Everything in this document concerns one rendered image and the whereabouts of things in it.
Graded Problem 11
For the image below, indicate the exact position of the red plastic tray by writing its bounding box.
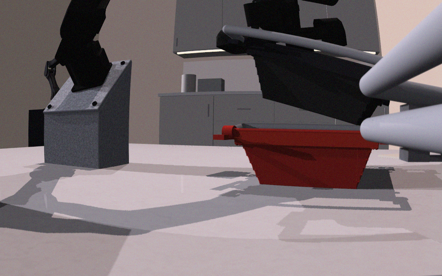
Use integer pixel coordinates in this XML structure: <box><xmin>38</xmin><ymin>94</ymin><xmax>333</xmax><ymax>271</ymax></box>
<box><xmin>213</xmin><ymin>125</ymin><xmax>384</xmax><ymax>189</ymax></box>

